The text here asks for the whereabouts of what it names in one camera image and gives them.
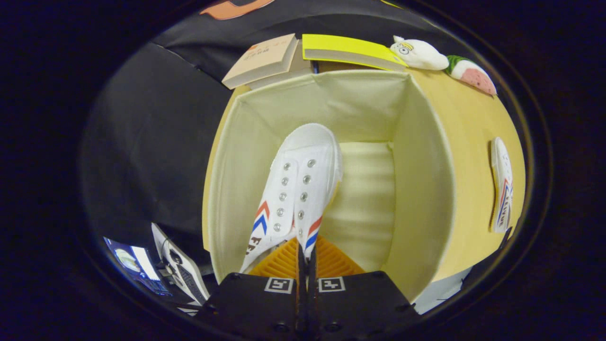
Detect white plush toy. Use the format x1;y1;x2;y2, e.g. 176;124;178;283
390;36;449;71

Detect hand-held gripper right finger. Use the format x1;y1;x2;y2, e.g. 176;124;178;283
308;236;420;334

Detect beige paperback book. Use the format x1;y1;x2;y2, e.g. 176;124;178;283
222;33;300;90

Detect grey paperback book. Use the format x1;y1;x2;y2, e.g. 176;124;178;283
246;40;314;90

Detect watermelon slice plush toy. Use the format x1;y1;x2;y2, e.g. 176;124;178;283
445;55;498;96

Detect white striped canvas shoe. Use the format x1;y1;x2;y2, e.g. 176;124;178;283
490;137;515;233
239;123;344;274

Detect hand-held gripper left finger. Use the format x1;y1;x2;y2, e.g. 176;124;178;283
196;237;304;334

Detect yellow cover book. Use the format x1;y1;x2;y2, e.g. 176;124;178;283
302;34;408;72

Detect cream fabric storage box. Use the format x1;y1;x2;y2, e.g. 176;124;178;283
203;70;456;304

